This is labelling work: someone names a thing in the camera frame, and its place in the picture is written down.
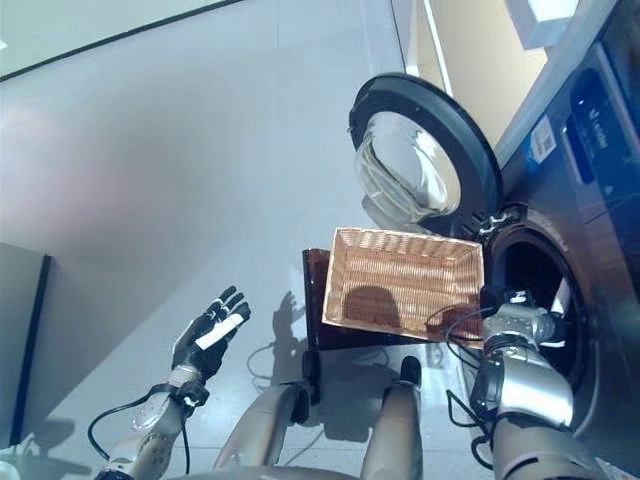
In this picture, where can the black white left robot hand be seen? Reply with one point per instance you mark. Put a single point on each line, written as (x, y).
(205, 345)

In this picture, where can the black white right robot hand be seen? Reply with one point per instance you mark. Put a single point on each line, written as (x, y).
(560, 305)

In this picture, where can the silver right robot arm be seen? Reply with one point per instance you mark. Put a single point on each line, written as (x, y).
(530, 385)

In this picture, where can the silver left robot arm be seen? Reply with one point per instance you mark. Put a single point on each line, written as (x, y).
(150, 430)

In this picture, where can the grey front-load washing machine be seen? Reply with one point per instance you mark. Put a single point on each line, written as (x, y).
(600, 240)

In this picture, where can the round glass washing machine door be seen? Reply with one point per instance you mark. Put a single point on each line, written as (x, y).
(400, 165)

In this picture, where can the black left robot foot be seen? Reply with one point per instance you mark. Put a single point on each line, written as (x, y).
(310, 372)

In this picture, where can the black robot foot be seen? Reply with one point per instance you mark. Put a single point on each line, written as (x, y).
(310, 372)
(411, 370)

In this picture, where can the amber translucent acrylic stool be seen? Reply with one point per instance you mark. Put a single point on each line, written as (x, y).
(312, 300)

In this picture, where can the silver robot torso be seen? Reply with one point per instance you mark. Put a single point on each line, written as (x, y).
(275, 474)

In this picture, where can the black right robot foot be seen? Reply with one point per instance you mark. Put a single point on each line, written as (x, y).
(411, 370)

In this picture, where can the rectangular wicker laundry basket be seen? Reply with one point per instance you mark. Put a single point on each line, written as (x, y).
(400, 270)

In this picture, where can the blue white label sticker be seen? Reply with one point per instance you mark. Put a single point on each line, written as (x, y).
(544, 140)

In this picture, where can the dark baseboard strip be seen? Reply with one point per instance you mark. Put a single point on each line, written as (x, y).
(30, 350)

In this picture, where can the silver right robot leg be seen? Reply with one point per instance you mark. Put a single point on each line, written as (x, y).
(395, 435)

